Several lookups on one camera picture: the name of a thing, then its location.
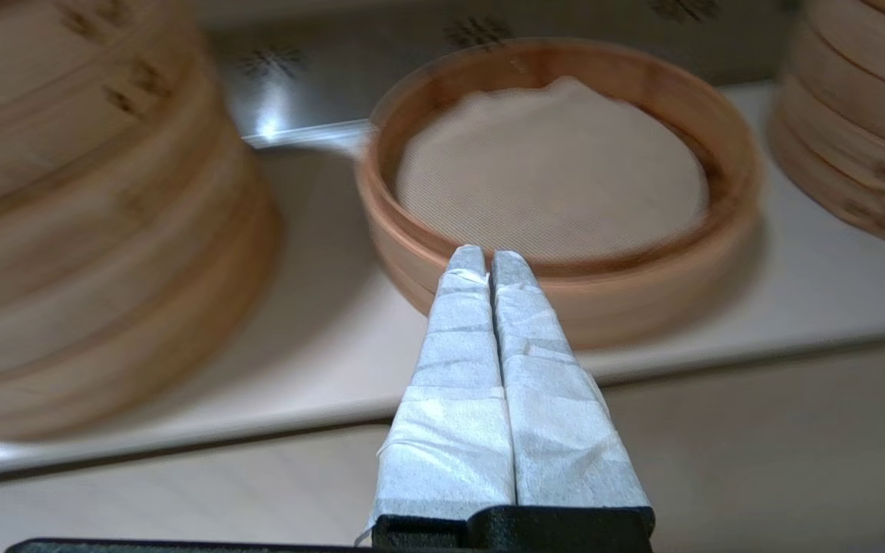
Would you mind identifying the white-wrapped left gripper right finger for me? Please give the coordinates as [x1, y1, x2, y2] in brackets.
[491, 250, 654, 508]

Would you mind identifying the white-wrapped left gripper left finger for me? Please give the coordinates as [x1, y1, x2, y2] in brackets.
[356, 243, 517, 543]

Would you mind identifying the single bamboo steamer tray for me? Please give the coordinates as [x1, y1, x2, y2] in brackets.
[356, 38, 764, 350]

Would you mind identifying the white steamer liner cloth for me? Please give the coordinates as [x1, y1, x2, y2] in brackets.
[394, 75, 711, 266]

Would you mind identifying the bamboo steamer stack with stitching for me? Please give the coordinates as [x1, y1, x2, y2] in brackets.
[0, 0, 286, 442]

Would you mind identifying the tall bamboo steamer stack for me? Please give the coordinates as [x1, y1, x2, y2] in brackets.
[767, 0, 885, 257]

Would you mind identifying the stainless steel perforated steam plate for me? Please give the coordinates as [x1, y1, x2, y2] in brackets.
[208, 0, 797, 151]

